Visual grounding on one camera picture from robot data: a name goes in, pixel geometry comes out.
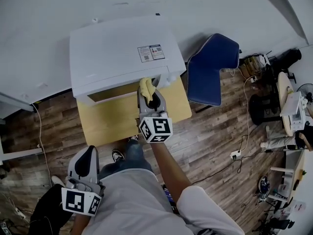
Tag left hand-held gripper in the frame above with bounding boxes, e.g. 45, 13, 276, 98
61, 145, 106, 217

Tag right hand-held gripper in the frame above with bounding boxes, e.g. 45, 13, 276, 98
135, 86, 174, 144

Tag yellow cloth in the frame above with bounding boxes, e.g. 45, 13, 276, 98
139, 76, 157, 102

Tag white microwave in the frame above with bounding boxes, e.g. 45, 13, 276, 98
69, 15, 186, 106

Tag person's left forearm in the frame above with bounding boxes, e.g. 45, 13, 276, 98
70, 213, 95, 235

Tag person's right forearm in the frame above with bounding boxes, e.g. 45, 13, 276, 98
151, 141, 193, 200

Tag person's left shoe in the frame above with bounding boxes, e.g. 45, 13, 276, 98
112, 148, 125, 163

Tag light wooden side table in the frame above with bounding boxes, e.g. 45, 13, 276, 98
76, 75, 193, 147

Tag person's blue jeans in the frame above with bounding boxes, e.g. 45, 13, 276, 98
97, 138, 155, 181

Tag blue chair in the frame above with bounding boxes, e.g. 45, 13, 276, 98
186, 32, 240, 114

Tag person's white shirt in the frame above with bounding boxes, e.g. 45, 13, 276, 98
82, 167, 245, 235

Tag white desk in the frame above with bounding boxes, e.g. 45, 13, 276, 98
0, 91, 44, 166

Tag cardboard box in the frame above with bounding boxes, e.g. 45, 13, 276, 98
241, 56, 261, 77

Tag white router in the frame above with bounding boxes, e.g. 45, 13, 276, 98
258, 50, 273, 67

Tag round wooden table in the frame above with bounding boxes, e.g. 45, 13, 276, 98
248, 71, 298, 137

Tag dark patterned helmet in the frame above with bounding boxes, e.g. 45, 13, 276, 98
258, 176, 270, 202

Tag white countertop appliance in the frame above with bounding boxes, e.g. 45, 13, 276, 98
280, 91, 308, 132

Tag black office chair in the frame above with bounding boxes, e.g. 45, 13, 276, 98
276, 48, 303, 83

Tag standing fan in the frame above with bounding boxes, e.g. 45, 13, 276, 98
296, 83, 313, 118

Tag white power cable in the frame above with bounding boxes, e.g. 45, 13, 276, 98
243, 76, 257, 154
31, 103, 53, 181

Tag black floor cable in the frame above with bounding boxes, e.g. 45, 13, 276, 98
190, 153, 245, 185

